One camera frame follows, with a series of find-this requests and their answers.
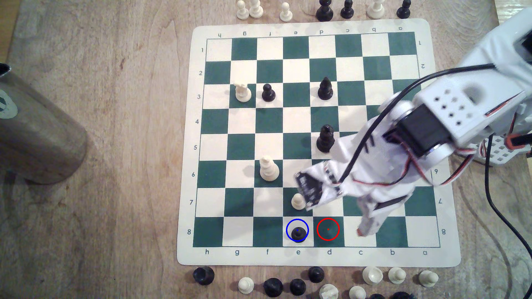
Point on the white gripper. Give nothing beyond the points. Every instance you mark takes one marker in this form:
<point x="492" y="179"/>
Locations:
<point x="374" y="208"/>

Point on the black chess pawn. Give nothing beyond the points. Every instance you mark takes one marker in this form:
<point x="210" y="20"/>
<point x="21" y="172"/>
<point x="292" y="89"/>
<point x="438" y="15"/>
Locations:
<point x="297" y="287"/>
<point x="401" y="295"/>
<point x="403" y="10"/>
<point x="347" y="10"/>
<point x="299" y="234"/>
<point x="268" y="94"/>
<point x="316" y="275"/>
<point x="377" y="297"/>

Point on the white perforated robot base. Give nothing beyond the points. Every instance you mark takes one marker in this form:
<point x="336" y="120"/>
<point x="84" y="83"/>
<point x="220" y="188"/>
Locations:
<point x="503" y="155"/>

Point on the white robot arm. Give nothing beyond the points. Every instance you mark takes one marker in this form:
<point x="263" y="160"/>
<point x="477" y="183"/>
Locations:
<point x="478" y="97"/>

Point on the white chess pawn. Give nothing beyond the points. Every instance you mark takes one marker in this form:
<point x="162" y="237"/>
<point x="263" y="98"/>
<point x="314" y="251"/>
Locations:
<point x="242" y="11"/>
<point x="428" y="278"/>
<point x="397" y="275"/>
<point x="296" y="202"/>
<point x="357" y="293"/>
<point x="286" y="13"/>
<point x="246" y="285"/>

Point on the white chess rook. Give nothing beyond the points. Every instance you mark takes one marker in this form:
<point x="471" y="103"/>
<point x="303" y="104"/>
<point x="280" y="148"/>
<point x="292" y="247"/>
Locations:
<point x="328" y="292"/>

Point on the black chess queen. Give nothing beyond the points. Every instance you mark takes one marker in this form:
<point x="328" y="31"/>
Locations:
<point x="325" y="140"/>

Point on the white chess bishop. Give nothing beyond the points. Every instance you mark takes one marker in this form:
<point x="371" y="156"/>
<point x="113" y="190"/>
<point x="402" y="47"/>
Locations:
<point x="269" y="170"/>

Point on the black chess rook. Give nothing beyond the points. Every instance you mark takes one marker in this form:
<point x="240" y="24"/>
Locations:
<point x="273" y="287"/>
<point x="203" y="275"/>

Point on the black chess bishop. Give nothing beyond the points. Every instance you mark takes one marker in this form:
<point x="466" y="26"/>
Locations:
<point x="325" y="90"/>

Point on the green white chess mat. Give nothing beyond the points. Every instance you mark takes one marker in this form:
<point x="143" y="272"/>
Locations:
<point x="214" y="253"/>

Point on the white chess knight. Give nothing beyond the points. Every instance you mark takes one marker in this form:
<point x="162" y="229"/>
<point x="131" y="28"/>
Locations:
<point x="243" y="93"/>

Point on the tall white chess piece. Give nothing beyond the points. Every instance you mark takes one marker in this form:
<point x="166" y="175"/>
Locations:
<point x="376" y="10"/>
<point x="256" y="9"/>

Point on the tall black chess piece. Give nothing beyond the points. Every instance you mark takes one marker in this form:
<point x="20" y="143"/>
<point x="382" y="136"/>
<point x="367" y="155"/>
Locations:
<point x="324" y="12"/>

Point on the orange plastic clamp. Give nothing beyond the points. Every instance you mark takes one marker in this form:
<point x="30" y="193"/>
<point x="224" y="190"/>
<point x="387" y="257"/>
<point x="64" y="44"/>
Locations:
<point x="517" y="141"/>

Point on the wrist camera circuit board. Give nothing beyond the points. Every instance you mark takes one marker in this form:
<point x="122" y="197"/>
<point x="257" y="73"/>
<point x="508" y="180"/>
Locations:
<point x="316" y="187"/>

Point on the brown wooden cylinder post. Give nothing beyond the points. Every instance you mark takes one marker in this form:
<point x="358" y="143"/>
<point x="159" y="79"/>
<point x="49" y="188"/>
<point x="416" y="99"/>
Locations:
<point x="37" y="133"/>

